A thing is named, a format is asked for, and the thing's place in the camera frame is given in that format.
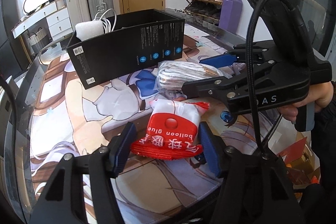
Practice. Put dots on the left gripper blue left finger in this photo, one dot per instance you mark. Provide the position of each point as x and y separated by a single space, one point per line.
119 149

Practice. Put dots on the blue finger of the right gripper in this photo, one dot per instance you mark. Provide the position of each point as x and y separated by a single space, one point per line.
216 88
220 61

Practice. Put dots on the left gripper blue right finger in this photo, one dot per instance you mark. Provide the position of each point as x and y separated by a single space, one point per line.
213 150

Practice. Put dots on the red white balloon glue bag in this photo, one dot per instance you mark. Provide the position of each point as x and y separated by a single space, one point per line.
172 130

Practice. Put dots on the white foam block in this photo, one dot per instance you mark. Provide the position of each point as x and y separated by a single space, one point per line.
88 30

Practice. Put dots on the person right hand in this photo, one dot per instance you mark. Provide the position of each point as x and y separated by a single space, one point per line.
320 95

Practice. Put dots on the purple bag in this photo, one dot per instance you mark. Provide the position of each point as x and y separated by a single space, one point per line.
230 15

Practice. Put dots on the black cardboard box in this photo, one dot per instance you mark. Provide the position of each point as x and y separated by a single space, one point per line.
140 40

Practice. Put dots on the woven laundry basket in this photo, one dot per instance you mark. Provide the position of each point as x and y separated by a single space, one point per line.
38 40

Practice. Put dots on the black refrigerator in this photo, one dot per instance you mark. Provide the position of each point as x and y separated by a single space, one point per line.
13 59

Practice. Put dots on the silver suitcase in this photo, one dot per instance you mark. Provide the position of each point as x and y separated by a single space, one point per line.
99 1

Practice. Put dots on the white drawer desk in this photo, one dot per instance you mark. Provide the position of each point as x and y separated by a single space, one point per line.
57 17

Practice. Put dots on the white suitcase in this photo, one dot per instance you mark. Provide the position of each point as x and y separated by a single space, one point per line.
78 11

